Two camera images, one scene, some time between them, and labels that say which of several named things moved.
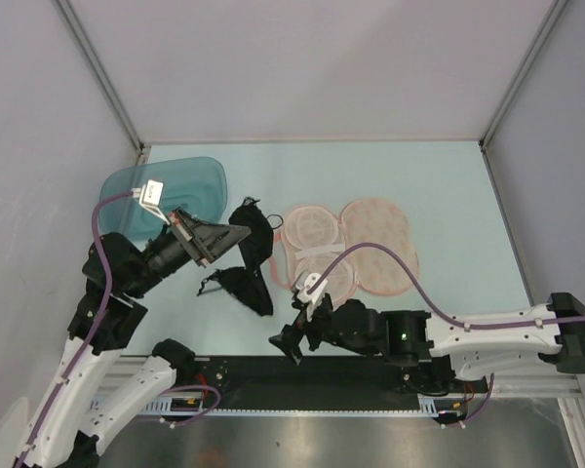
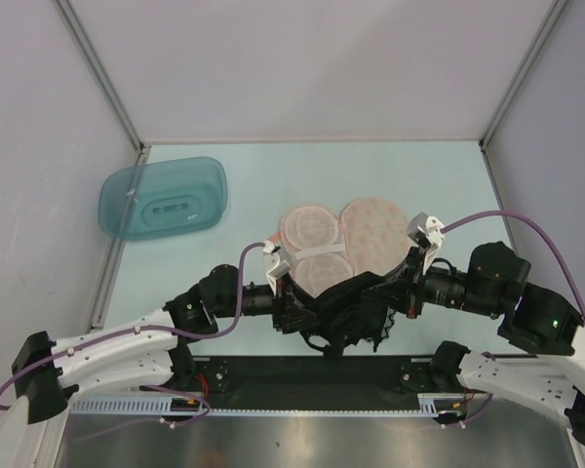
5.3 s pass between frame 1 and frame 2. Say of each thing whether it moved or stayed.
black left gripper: moved
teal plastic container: stayed
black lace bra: moved
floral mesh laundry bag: stayed
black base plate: stayed
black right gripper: moved
